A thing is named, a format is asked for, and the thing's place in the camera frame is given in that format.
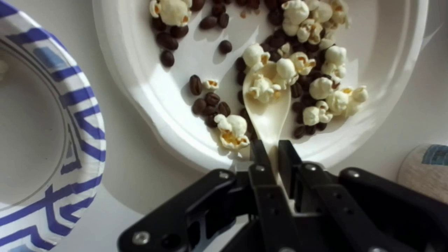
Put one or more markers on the white plastic spoon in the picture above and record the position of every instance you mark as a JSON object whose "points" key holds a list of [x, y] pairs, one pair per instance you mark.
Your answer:
{"points": [[268, 121]]}

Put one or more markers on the blue patterned bowl with popcorn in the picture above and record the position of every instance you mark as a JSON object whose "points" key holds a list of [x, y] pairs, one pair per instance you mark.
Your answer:
{"points": [[89, 121]]}

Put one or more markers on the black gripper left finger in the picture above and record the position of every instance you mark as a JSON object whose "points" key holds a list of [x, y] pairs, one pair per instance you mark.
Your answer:
{"points": [[261, 201]]}

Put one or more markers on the white round plate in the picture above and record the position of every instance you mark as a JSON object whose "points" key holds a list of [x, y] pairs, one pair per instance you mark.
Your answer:
{"points": [[141, 93]]}

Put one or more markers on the popcorn and coffee bean mix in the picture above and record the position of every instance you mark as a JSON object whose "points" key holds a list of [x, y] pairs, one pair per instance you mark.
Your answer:
{"points": [[327, 89]]}

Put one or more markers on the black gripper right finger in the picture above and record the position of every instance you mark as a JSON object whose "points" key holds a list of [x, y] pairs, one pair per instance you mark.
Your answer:
{"points": [[337, 205]]}

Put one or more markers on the patterned paper cup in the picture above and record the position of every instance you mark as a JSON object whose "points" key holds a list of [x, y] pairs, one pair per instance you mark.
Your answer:
{"points": [[425, 173]]}

